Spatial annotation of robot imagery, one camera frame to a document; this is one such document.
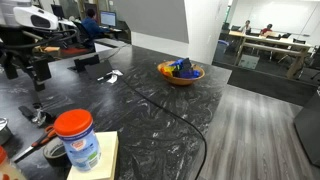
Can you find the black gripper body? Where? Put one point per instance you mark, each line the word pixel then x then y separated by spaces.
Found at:
pixel 15 46

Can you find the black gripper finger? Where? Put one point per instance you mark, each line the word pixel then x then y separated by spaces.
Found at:
pixel 10 70
pixel 41 70

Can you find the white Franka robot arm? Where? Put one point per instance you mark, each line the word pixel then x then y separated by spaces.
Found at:
pixel 30 15

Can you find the wipes canister orange lid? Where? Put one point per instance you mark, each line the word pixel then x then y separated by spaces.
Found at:
pixel 80 143

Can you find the cream jar orange lid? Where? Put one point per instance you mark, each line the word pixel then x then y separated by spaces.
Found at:
pixel 8 168

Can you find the tan cardboard box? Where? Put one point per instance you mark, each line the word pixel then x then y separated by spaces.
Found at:
pixel 51 50

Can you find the black metal clip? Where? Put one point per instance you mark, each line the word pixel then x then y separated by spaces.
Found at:
pixel 35 115

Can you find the black office chair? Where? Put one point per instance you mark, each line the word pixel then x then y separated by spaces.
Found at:
pixel 82 35

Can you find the dark computer monitor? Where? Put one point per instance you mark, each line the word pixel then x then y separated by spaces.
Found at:
pixel 57 10

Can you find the person in blue shirt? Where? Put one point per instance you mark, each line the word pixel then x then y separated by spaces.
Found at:
pixel 90 28

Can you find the white paper tag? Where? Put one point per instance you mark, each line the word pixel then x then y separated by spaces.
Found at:
pixel 113 77

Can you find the lit computer monitor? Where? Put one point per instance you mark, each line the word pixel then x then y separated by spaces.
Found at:
pixel 108 19

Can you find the black tape roll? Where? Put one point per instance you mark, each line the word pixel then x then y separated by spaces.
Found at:
pixel 55 154

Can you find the pale wooden block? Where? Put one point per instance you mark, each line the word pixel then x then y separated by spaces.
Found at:
pixel 108 153

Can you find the yellow toy block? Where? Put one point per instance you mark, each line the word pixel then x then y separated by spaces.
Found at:
pixel 167 70

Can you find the blue toy block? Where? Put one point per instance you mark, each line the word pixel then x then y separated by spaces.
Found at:
pixel 190 74
pixel 177 62

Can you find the wooden bowl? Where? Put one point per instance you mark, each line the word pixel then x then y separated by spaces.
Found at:
pixel 181 80

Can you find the dark toy block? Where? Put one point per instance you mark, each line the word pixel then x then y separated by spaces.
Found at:
pixel 185 66

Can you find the blue waste bin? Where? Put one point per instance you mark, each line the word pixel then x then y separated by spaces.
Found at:
pixel 221 50

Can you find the grey box under table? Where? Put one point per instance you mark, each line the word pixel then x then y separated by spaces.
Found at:
pixel 249 61

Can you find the person in white top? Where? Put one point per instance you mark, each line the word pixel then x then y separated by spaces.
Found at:
pixel 246 27

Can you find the person in red shirt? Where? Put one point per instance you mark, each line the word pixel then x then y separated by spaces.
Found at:
pixel 266 30

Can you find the long wooden table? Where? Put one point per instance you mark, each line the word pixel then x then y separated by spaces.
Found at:
pixel 273 45

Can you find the black meeting chair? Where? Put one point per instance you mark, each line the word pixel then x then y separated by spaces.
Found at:
pixel 299 41

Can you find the black cabinet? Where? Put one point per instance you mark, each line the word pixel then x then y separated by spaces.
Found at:
pixel 308 130

